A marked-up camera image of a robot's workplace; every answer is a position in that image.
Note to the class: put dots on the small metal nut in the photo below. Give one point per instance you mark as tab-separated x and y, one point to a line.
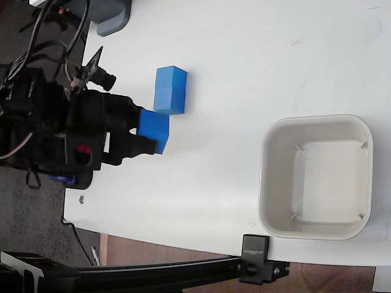
82	199

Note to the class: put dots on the gray stand base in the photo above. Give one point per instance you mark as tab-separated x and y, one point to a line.
113	18

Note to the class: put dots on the white square plastic bin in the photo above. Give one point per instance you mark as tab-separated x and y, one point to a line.
275	183

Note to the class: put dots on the blue cube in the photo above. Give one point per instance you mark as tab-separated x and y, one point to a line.
152	125
169	99
171	76

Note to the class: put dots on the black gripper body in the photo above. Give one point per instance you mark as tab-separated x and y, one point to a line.
85	122

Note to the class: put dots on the black aluminium rail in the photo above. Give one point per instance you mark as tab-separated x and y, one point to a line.
152	271

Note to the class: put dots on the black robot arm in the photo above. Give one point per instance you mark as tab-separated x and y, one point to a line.
36	100

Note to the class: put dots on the white object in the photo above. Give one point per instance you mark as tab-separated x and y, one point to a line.
36	2

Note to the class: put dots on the black gripper camera module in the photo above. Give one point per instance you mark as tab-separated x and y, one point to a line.
104	78

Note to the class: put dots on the blue plastic clip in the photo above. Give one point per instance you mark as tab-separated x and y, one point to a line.
61	178

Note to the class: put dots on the black table clamp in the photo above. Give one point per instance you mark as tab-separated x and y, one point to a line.
253	259

